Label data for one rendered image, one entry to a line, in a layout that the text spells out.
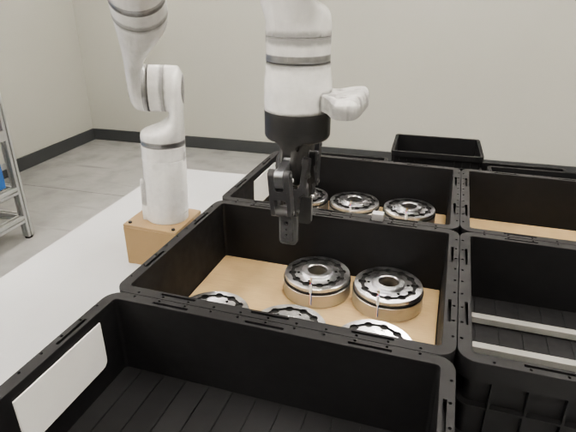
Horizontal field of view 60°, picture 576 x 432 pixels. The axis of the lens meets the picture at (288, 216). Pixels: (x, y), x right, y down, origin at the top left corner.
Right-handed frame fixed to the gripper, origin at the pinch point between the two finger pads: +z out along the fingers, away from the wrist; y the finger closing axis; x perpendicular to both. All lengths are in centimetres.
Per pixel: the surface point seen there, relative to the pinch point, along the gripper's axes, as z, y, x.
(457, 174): 7.1, -44.3, 19.1
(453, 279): 6.8, -3.9, 19.6
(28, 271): 30, -17, -67
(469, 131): 72, -328, 30
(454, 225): 6.9, -20.0, 19.2
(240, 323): 6.8, 13.0, -2.2
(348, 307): 16.9, -7.8, 5.8
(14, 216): 89, -132, -203
